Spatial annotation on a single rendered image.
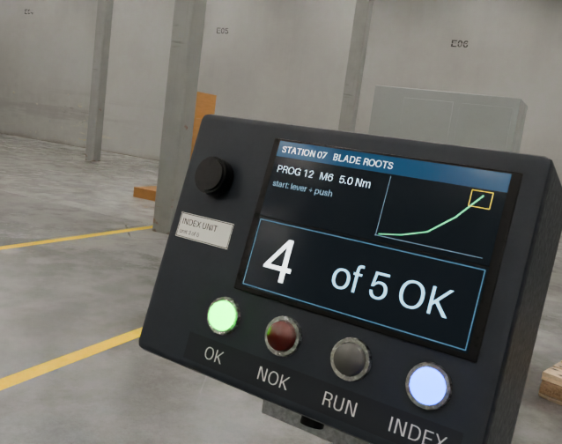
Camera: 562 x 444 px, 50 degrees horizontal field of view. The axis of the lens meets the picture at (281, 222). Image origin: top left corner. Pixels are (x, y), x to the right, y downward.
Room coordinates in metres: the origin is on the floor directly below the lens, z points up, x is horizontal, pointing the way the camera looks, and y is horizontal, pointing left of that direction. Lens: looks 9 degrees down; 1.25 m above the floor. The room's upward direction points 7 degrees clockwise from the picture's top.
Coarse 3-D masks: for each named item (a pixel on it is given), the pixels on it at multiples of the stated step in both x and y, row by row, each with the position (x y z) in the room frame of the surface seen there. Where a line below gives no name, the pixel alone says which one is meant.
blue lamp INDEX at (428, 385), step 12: (420, 372) 0.33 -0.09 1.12; (432, 372) 0.33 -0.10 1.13; (444, 372) 0.33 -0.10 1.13; (408, 384) 0.34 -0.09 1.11; (420, 384) 0.33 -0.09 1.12; (432, 384) 0.33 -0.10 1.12; (444, 384) 0.33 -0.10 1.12; (420, 396) 0.33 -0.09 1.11; (432, 396) 0.32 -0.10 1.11; (444, 396) 0.33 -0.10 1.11; (432, 408) 0.33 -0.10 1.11
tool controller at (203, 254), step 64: (256, 128) 0.45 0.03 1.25; (320, 128) 0.43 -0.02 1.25; (192, 192) 0.46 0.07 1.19; (256, 192) 0.43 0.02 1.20; (320, 192) 0.41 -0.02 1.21; (384, 192) 0.39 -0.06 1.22; (448, 192) 0.37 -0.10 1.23; (512, 192) 0.35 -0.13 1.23; (192, 256) 0.44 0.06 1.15; (320, 256) 0.39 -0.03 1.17; (384, 256) 0.37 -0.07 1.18; (448, 256) 0.35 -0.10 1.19; (512, 256) 0.34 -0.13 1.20; (192, 320) 0.42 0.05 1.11; (256, 320) 0.40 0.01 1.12; (320, 320) 0.38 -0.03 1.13; (384, 320) 0.36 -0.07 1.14; (448, 320) 0.34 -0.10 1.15; (512, 320) 0.33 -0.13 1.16; (256, 384) 0.38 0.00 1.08; (320, 384) 0.36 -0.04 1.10; (384, 384) 0.35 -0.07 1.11; (512, 384) 0.36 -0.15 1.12
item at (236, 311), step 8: (216, 304) 0.41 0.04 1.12; (224, 304) 0.41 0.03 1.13; (232, 304) 0.41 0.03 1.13; (208, 312) 0.42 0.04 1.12; (216, 312) 0.41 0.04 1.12; (224, 312) 0.40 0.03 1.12; (232, 312) 0.41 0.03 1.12; (208, 320) 0.41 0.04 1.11; (216, 320) 0.41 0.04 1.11; (224, 320) 0.40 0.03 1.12; (232, 320) 0.40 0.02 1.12; (216, 328) 0.41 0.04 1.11; (224, 328) 0.40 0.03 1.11; (232, 328) 0.40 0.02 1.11
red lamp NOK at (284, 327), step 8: (272, 320) 0.39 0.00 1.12; (280, 320) 0.39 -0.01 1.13; (288, 320) 0.39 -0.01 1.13; (272, 328) 0.38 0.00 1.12; (280, 328) 0.38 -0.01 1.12; (288, 328) 0.38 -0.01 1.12; (296, 328) 0.38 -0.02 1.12; (272, 336) 0.38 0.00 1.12; (280, 336) 0.38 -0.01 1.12; (288, 336) 0.38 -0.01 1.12; (296, 336) 0.38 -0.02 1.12; (272, 344) 0.38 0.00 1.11; (280, 344) 0.38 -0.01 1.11; (288, 344) 0.38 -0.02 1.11; (296, 344) 0.38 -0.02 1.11; (272, 352) 0.38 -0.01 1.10; (280, 352) 0.38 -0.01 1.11; (288, 352) 0.38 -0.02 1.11
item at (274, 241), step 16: (272, 224) 0.42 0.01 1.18; (288, 224) 0.41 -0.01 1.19; (256, 240) 0.42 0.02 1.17; (272, 240) 0.41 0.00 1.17; (288, 240) 0.41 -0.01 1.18; (304, 240) 0.40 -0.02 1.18; (256, 256) 0.42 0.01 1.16; (272, 256) 0.41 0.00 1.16; (288, 256) 0.40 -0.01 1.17; (304, 256) 0.40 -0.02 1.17; (256, 272) 0.41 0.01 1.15; (272, 272) 0.41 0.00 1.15; (288, 272) 0.40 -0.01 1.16; (304, 272) 0.39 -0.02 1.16; (256, 288) 0.41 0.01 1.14; (272, 288) 0.40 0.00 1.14; (288, 288) 0.40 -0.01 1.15; (304, 288) 0.39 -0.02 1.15
